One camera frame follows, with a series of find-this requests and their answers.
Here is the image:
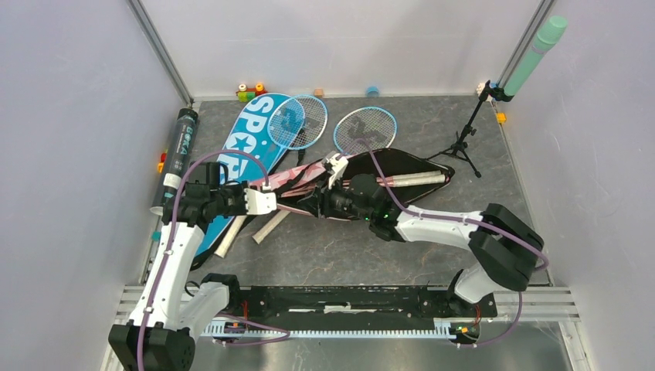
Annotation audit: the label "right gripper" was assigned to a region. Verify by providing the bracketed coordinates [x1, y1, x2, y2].
[297, 172, 373, 223]

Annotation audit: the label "pink racket cover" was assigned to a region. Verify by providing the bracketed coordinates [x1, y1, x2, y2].
[269, 148, 456, 220]

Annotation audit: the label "black shuttlecock tube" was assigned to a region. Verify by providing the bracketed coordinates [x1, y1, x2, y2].
[150, 108, 199, 216]

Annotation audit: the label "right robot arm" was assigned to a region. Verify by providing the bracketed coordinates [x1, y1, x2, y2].
[298, 174, 548, 315]

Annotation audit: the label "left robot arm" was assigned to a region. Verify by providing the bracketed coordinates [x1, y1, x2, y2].
[108, 162, 277, 370]

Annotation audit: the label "blue badminton racket right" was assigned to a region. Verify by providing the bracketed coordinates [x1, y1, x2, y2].
[251, 106, 399, 245]

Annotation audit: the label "blue badminton racket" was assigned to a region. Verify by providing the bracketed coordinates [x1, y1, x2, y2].
[213, 94, 328, 259]
[251, 106, 399, 245]

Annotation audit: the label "blue badminton racket left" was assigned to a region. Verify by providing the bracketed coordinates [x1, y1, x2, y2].
[213, 94, 328, 259]

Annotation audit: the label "blue racket cover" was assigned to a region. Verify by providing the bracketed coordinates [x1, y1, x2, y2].
[192, 93, 293, 270]

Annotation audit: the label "toy blocks at left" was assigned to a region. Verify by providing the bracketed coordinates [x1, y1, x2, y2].
[157, 152, 167, 174]

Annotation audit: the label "toy blocks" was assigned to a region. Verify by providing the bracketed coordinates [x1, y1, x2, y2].
[236, 83, 268, 103]
[157, 152, 167, 174]

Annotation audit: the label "toy blocks at back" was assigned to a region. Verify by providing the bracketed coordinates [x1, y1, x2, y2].
[236, 83, 268, 103]

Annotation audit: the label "black mini tripod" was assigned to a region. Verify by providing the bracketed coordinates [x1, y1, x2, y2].
[426, 80, 507, 179]

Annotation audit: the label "green foam tube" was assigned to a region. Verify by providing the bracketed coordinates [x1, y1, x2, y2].
[502, 15, 568, 102]

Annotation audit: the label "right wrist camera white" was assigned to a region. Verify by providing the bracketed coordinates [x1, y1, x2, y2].
[322, 151, 348, 189]

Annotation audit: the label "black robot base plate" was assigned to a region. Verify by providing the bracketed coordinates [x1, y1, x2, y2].
[225, 285, 498, 331]

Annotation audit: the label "white slotted cable duct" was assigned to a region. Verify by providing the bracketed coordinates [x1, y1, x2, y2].
[200, 318, 456, 340]

